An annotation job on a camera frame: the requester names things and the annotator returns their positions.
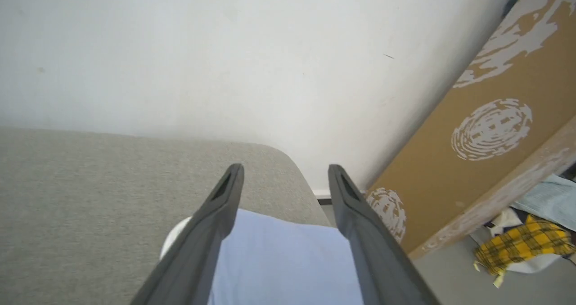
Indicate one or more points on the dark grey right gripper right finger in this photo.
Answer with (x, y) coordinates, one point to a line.
(378, 269)

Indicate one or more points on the dark baseboard strip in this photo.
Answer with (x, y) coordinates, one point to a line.
(325, 200)

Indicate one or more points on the pale teal cloth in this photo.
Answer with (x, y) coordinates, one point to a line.
(551, 199)

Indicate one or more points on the yellow plaid garment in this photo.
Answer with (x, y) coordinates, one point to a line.
(522, 242)

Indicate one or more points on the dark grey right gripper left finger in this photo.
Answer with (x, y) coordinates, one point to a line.
(189, 264)

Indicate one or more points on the grey fabric sofa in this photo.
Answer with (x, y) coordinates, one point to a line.
(90, 206)

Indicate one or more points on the pale wooden plank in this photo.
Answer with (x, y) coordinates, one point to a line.
(495, 192)

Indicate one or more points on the brown board with white swirls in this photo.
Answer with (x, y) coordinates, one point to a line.
(450, 174)

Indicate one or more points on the light blue shirt white collar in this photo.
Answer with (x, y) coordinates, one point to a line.
(283, 264)

